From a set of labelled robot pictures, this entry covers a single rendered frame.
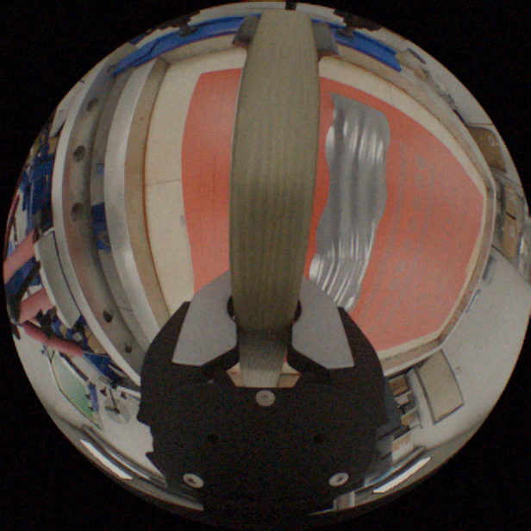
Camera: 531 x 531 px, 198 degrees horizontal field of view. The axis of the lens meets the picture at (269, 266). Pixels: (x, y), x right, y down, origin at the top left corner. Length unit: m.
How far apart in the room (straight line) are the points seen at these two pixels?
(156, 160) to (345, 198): 0.19
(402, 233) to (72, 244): 0.38
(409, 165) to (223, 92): 0.21
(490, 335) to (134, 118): 3.98
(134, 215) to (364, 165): 0.23
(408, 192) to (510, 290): 3.54
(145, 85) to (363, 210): 0.27
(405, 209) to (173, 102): 0.28
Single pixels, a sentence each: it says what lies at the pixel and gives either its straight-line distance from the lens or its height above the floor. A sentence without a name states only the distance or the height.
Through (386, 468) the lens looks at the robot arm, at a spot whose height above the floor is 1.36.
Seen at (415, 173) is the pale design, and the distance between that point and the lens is 0.24.
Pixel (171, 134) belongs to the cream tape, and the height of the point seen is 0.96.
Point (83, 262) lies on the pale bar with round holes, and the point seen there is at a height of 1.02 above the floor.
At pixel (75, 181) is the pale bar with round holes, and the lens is 0.23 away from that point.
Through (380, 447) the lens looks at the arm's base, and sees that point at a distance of 0.72.
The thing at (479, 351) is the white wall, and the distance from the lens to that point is 3.94.
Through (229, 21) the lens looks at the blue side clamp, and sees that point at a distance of 0.25.
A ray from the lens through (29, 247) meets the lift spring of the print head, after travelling 0.44.
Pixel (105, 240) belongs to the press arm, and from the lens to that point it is 0.35.
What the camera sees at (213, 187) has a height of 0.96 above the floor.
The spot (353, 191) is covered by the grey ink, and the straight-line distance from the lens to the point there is 0.18.
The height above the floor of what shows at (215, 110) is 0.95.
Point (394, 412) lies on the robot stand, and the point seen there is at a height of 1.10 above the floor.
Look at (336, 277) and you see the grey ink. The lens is 0.20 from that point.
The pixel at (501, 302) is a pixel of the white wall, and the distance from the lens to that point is 3.72.
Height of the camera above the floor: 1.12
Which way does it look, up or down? 62 degrees down
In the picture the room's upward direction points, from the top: 178 degrees clockwise
